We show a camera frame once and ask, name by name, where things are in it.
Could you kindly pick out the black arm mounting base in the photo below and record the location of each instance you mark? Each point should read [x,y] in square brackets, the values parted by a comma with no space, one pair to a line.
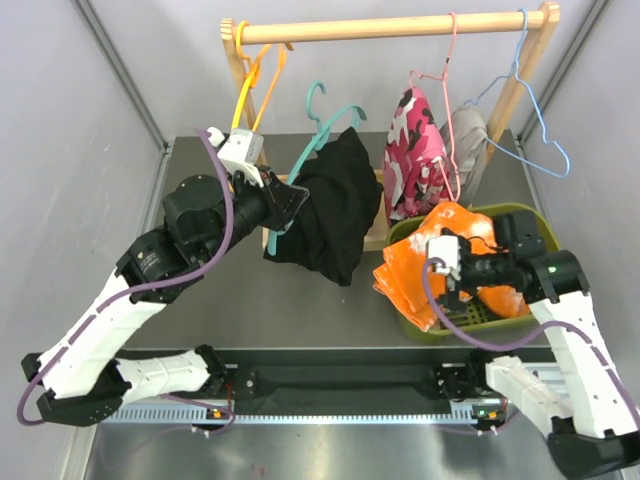
[315,385]

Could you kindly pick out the orange white trousers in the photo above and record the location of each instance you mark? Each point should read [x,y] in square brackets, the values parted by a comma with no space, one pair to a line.
[399,278]

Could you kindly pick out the grey trousers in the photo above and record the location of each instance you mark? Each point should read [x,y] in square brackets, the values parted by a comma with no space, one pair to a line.
[471,143]

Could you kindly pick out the wooden clothes rack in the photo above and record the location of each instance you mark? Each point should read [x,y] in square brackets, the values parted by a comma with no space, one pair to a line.
[342,30]

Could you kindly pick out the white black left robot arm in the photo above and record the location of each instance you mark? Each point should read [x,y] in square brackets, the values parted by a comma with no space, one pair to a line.
[84,379]

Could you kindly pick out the pink camouflage trousers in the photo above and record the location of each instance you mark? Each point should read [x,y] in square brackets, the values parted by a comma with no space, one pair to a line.
[415,166]

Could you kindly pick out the olive green plastic basket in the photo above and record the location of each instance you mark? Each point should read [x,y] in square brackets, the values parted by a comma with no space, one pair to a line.
[476,318]

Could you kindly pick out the black trousers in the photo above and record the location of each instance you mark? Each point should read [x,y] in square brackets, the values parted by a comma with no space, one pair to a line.
[328,232]

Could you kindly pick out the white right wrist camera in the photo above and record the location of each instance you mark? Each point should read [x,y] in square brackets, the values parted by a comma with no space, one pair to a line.
[443,254]

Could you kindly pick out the pink wire hanger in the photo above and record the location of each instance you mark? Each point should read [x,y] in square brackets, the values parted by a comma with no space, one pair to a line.
[447,125]

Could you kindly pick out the teal plastic hanger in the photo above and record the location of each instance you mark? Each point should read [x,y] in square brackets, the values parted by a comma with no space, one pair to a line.
[348,116]

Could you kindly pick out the blue wire hanger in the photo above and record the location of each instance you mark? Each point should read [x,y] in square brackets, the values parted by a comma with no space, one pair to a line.
[540,125]

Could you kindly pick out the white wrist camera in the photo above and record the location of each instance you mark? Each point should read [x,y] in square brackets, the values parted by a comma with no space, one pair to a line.
[443,254]
[238,152]

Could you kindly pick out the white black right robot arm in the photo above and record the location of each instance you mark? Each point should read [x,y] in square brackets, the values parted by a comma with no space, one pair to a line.
[595,429]

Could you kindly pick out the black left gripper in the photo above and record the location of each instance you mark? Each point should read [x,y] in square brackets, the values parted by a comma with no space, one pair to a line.
[280,200]

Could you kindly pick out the orange plastic hanger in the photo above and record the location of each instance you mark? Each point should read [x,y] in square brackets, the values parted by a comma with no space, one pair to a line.
[255,85]

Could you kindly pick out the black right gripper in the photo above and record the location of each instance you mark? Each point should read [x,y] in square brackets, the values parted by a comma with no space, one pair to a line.
[451,298]

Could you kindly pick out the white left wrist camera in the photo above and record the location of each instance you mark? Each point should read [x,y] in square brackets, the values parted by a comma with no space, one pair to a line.
[238,152]

